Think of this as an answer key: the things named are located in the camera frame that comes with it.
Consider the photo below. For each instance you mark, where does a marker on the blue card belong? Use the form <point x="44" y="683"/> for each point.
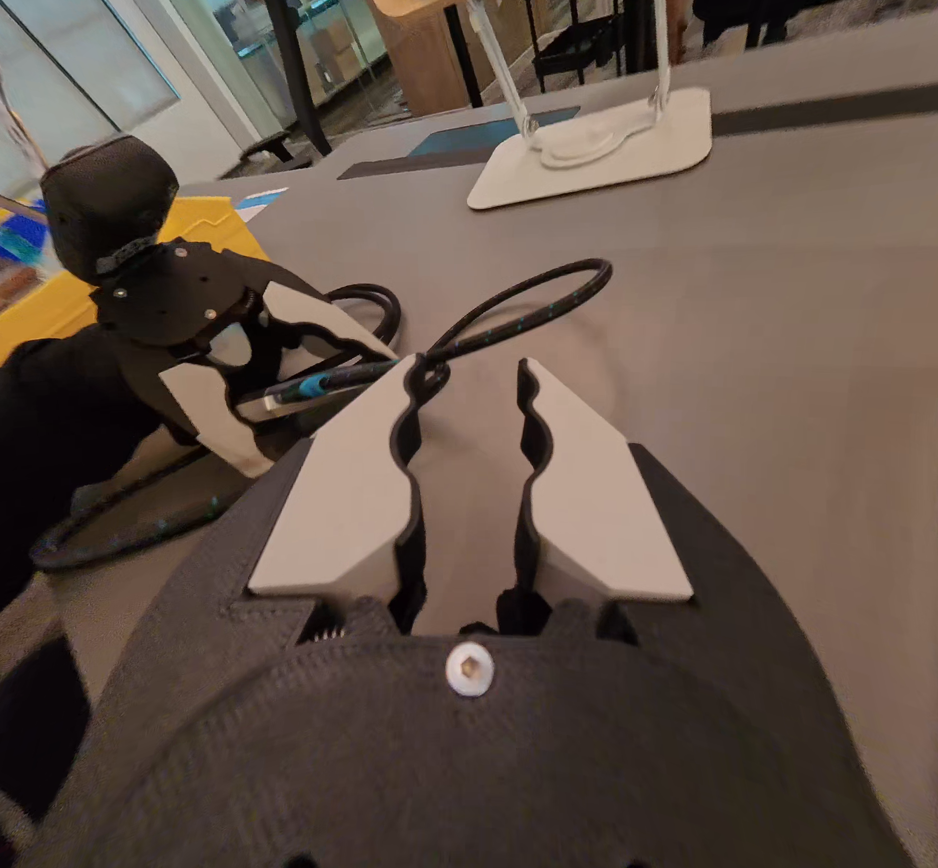
<point x="22" y="237"/>

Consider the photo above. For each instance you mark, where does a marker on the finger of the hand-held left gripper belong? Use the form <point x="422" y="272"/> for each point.
<point x="315" y="318"/>
<point x="209" y="413"/>

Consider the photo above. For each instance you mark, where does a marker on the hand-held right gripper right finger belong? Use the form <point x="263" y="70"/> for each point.
<point x="601" y="516"/>

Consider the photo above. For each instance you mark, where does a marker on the brown cabinet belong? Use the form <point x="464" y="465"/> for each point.
<point x="425" y="69"/>

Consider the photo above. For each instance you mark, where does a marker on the black floor stand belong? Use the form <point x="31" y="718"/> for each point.
<point x="293" y="61"/>

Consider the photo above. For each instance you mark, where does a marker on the yellow plastic bin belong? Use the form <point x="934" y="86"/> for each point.
<point x="220" y="237"/>

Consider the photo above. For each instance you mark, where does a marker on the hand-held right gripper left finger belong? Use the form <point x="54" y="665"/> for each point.
<point x="344" y="501"/>

